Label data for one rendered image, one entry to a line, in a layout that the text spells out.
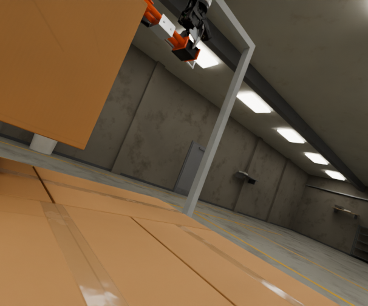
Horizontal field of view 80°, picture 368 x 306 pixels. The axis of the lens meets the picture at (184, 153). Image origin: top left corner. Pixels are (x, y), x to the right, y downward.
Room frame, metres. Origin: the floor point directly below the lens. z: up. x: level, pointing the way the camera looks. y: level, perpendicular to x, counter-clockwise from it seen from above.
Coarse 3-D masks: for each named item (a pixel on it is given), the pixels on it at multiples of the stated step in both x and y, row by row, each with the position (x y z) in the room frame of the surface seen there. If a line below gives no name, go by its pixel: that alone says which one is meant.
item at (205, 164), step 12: (240, 60) 3.48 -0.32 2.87; (240, 72) 3.42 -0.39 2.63; (240, 84) 3.49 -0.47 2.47; (228, 96) 3.46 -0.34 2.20; (228, 108) 3.44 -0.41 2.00; (216, 132) 3.43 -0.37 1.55; (216, 144) 3.46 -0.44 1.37; (204, 156) 3.48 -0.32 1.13; (204, 168) 3.42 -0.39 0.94; (204, 180) 3.48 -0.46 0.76; (192, 192) 3.45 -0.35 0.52; (192, 204) 3.43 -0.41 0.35
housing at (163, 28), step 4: (164, 16) 0.73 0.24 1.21; (156, 20) 0.75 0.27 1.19; (160, 20) 0.73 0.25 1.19; (164, 20) 0.74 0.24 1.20; (168, 20) 0.75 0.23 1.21; (152, 24) 0.76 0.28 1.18; (156, 24) 0.74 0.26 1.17; (160, 24) 0.73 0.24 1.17; (164, 24) 0.74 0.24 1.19; (168, 24) 0.75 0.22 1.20; (172, 24) 0.77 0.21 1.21; (152, 28) 0.77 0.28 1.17; (156, 28) 0.76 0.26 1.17; (160, 28) 0.75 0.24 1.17; (164, 28) 0.75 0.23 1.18; (168, 28) 0.76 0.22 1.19; (172, 28) 0.77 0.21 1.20; (156, 32) 0.78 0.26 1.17; (160, 32) 0.77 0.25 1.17; (164, 32) 0.76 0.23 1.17; (168, 32) 0.76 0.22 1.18; (172, 32) 0.77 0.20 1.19; (160, 36) 0.80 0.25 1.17; (164, 36) 0.79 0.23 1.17; (168, 36) 0.78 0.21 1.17
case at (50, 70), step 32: (0, 0) 0.35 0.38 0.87; (32, 0) 0.38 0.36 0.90; (64, 0) 0.41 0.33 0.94; (96, 0) 0.44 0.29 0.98; (128, 0) 0.48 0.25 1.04; (0, 32) 0.36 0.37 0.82; (32, 32) 0.39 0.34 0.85; (64, 32) 0.42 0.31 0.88; (96, 32) 0.46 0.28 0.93; (128, 32) 0.50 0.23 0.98; (0, 64) 0.38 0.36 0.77; (32, 64) 0.41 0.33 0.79; (64, 64) 0.44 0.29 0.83; (96, 64) 0.48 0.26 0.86; (0, 96) 0.39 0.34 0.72; (32, 96) 0.42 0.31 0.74; (64, 96) 0.45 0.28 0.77; (96, 96) 0.50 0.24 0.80; (32, 128) 0.43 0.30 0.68; (64, 128) 0.47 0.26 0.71
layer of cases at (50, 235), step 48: (0, 192) 0.44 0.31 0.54; (48, 192) 0.57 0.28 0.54; (96, 192) 0.76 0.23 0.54; (0, 240) 0.29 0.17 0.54; (48, 240) 0.34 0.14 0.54; (96, 240) 0.40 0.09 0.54; (144, 240) 0.49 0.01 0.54; (192, 240) 0.63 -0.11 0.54; (0, 288) 0.22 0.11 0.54; (48, 288) 0.24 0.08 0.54; (96, 288) 0.27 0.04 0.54; (144, 288) 0.31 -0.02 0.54; (192, 288) 0.36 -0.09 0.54; (240, 288) 0.43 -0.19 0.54; (288, 288) 0.54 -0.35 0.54
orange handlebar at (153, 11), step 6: (144, 0) 0.67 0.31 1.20; (150, 0) 0.69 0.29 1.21; (150, 6) 0.69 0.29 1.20; (150, 12) 0.71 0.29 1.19; (156, 12) 0.71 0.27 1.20; (150, 18) 0.75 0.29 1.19; (156, 18) 0.73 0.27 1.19; (174, 30) 0.78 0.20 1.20; (174, 36) 0.79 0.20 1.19; (180, 36) 0.80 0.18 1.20; (174, 42) 0.84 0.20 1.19; (180, 42) 0.82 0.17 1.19
